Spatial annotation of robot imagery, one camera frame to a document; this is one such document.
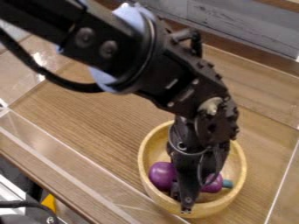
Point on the purple toy eggplant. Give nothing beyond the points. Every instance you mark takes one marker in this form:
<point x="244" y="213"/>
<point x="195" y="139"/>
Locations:
<point x="161" y="176"/>

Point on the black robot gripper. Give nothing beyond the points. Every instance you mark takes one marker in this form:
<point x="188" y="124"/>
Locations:
<point x="197" y="163"/>

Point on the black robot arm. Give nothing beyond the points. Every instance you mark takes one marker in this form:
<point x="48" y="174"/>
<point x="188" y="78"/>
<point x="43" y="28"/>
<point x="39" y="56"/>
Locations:
<point x="137" y="57"/>

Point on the brown wooden bowl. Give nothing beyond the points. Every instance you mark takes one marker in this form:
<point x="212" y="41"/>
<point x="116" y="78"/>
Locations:
<point x="212" y="200"/>

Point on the clear acrylic table wall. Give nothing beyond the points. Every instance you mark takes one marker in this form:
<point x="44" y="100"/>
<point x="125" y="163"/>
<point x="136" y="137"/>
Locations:
<point x="76" y="148"/>

